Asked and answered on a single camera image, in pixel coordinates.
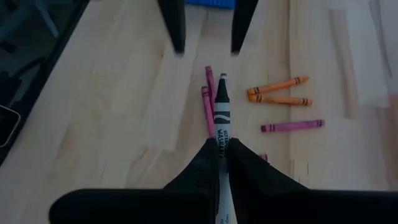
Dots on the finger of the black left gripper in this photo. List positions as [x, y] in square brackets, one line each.
[175, 21]
[242, 21]

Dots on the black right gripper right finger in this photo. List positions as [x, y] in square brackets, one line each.
[280, 205]

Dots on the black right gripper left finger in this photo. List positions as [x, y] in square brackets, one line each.
[186, 205]

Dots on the orange crayon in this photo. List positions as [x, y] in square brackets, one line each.
[276, 85]
[280, 100]

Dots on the black-capped white marker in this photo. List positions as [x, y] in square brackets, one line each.
[222, 124]

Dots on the blue plastic basket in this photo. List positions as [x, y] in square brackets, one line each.
[211, 3]

